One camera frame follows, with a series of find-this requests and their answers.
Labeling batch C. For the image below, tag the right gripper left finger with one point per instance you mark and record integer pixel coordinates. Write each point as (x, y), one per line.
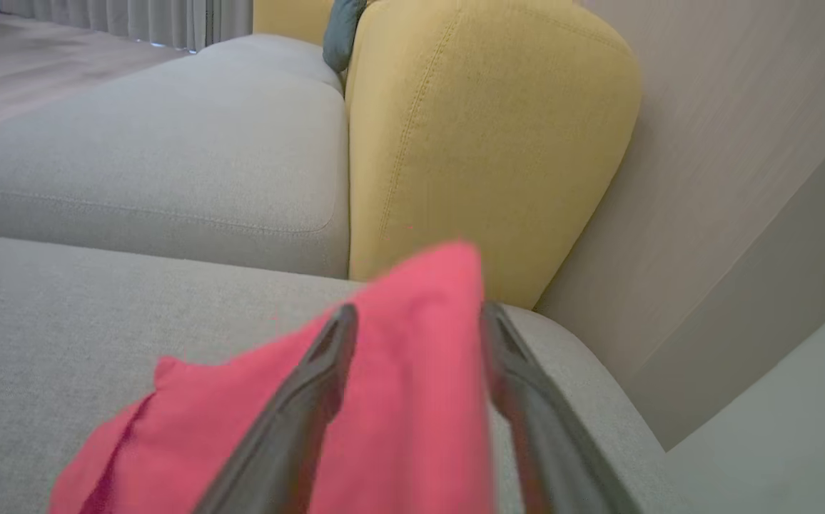
(291, 421)

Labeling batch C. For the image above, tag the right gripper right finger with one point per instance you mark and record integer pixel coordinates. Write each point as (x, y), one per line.
(541, 442)

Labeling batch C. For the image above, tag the red number 23 jersey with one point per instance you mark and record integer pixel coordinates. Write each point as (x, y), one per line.
(412, 371)

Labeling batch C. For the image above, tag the large grey sofa seat cushion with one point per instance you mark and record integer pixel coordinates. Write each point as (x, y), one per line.
(98, 321)

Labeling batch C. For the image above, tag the small grey sofa seat cushion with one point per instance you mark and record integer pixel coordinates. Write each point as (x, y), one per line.
(170, 143)

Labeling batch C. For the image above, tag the yellow sofa back cushion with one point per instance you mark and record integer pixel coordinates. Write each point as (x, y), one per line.
(291, 18)
(491, 143)

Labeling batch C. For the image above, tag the dark teal pillow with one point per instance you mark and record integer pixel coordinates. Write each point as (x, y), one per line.
(341, 32)

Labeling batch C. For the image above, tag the grey curtain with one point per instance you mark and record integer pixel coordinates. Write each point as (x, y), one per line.
(134, 18)

